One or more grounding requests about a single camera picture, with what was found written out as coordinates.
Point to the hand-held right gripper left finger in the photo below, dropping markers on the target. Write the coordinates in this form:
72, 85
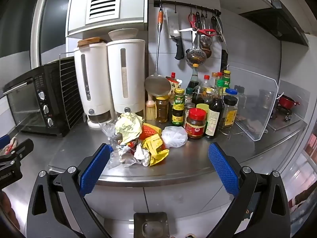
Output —
95, 169

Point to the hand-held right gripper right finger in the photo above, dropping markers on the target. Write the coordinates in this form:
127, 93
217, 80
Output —
224, 169

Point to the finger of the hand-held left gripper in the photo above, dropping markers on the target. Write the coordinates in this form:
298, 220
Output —
23, 147
3, 141

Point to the clear plastic bottle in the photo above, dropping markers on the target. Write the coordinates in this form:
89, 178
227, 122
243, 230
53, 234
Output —
117, 160

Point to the orange foam fruit net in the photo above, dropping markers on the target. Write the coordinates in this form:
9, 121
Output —
146, 132

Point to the person's left hand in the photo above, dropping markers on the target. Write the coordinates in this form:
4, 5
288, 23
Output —
7, 210

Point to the crumpled clear plastic wrap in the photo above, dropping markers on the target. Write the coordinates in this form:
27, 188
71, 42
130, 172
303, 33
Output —
107, 130

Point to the black toaster oven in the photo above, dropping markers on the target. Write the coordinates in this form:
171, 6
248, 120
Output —
29, 104

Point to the crumpled silver foil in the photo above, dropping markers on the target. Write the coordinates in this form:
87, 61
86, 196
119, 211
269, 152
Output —
141, 155

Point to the red-lid chili sauce jar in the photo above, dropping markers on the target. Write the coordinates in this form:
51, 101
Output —
195, 126

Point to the dark soy bottle beige label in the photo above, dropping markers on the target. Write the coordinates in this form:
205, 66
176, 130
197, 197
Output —
214, 116

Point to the crumpled pale yellow paper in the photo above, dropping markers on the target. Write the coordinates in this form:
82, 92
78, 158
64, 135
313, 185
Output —
128, 126

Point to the black-lid jar yellow label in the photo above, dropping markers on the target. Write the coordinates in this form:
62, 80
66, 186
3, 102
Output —
230, 114

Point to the white plastic bag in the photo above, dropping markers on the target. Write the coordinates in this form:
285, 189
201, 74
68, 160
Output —
174, 136

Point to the yellow crumpled packet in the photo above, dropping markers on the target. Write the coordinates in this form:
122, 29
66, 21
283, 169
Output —
156, 150

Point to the silver-lid spice jar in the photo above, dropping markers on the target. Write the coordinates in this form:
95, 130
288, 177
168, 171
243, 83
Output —
189, 109

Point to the yellow foam fruit net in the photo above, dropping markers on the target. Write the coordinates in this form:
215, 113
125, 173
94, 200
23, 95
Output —
156, 128

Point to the green-label dark sauce bottle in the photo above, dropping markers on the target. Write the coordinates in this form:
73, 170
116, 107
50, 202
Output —
178, 109

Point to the blue-lid jar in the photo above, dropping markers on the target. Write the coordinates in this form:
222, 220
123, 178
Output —
231, 92

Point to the grey square bin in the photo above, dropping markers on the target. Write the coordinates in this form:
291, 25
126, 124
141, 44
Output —
151, 224

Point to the clear plastic splash guard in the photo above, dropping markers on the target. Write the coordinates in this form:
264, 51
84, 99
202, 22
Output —
257, 99

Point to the gas stove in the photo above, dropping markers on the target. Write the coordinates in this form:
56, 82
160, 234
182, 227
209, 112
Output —
287, 120

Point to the yellow bristle brush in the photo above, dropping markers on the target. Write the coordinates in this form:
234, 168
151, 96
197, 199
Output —
150, 110

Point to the yellow-lid amber jar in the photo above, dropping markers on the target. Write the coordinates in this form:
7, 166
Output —
162, 109

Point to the red-cap clear bottle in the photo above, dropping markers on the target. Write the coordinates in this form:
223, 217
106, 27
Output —
207, 84

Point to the green-label bottle yellow cap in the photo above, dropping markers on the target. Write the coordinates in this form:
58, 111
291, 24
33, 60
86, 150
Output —
226, 80

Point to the white grain dispenser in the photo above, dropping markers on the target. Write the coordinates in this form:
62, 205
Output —
95, 79
131, 74

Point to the red cooking pot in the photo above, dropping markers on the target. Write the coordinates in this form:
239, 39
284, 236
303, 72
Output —
287, 103

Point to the tall dark bottle yellow cap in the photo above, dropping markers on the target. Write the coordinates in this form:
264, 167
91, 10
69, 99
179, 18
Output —
195, 79

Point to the yellow seasoning packet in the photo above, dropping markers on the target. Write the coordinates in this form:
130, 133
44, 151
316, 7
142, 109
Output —
174, 85

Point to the steel slotted ladle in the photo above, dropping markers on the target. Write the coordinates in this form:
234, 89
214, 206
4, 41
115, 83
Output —
196, 55

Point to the steel soup ladle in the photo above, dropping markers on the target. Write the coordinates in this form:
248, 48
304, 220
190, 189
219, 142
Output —
206, 48

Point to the brown wooden lid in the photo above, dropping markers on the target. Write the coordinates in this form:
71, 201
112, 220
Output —
91, 41

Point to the beige ceramic bowl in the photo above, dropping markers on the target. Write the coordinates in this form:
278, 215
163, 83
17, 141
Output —
123, 34

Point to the hanging metal tongs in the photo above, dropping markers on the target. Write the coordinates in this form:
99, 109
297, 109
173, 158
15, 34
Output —
220, 26

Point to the black range hood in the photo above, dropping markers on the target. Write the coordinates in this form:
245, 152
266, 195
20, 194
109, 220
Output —
279, 21

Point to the white cabinet with vent grille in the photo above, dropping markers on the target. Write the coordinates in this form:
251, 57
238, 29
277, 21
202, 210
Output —
106, 7

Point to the black utensil rail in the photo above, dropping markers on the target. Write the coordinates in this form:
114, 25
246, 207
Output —
183, 5

